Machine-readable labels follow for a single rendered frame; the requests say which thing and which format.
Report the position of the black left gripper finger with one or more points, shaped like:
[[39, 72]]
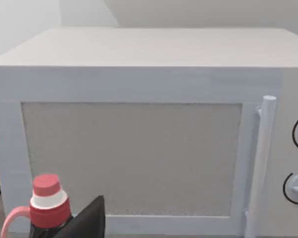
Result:
[[90, 220]]

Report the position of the red and black bottle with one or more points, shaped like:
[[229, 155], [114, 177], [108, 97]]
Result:
[[48, 205]]

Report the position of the pale microwave door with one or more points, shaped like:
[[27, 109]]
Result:
[[129, 158]]

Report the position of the pale microwave oven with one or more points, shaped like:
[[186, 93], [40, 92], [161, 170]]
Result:
[[149, 74]]

